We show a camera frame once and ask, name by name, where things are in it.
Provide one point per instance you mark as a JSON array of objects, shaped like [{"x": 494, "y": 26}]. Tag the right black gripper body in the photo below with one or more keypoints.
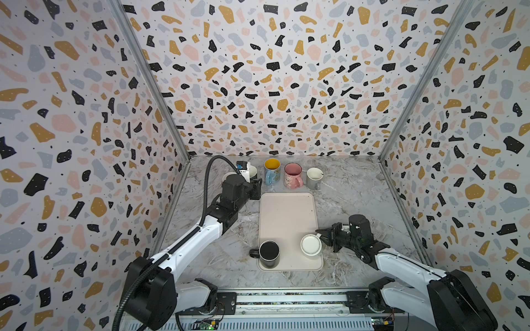
[{"x": 337, "y": 236}]

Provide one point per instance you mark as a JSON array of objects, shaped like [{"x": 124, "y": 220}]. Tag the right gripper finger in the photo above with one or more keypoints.
[
  {"x": 335, "y": 246},
  {"x": 332, "y": 231}
]

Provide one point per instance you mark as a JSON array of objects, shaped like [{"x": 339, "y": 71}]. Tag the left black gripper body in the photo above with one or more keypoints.
[{"x": 250, "y": 193}]

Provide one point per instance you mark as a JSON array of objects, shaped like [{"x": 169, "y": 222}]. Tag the light green mug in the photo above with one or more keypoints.
[{"x": 225, "y": 177}]

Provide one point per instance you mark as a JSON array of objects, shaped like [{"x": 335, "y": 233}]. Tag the white cream mug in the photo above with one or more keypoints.
[{"x": 311, "y": 245}]

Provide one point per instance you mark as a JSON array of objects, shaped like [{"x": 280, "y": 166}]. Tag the dark green mug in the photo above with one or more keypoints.
[{"x": 253, "y": 172}]

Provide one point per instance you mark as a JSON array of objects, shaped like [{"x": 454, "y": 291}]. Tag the light blue yellow-inside mug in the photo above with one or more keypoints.
[{"x": 271, "y": 171}]

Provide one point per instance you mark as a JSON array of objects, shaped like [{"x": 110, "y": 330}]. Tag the grey handleless cup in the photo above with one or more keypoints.
[{"x": 314, "y": 177}]

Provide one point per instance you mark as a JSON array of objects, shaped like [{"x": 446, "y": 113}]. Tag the pink glass mug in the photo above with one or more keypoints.
[{"x": 293, "y": 176}]

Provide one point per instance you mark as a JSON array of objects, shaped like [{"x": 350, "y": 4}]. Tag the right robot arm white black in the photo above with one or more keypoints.
[{"x": 446, "y": 300}]

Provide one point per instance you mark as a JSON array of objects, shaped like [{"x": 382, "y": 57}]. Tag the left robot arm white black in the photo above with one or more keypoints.
[{"x": 152, "y": 294}]

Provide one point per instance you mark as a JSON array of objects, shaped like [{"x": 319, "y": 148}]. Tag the black mug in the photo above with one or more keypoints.
[{"x": 268, "y": 254}]

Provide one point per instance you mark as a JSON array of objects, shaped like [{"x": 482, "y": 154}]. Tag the beige rectangular tray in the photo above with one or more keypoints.
[{"x": 287, "y": 218}]

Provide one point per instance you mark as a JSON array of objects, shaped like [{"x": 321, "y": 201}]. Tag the circuit board right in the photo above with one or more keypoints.
[{"x": 383, "y": 323}]

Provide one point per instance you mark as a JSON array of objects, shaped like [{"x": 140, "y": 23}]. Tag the green circuit board left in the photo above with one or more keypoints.
[{"x": 207, "y": 324}]

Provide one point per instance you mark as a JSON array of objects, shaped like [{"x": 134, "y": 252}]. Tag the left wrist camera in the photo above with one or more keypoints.
[{"x": 243, "y": 168}]

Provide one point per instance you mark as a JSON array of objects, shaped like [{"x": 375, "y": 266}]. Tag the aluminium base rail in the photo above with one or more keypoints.
[{"x": 294, "y": 309}]

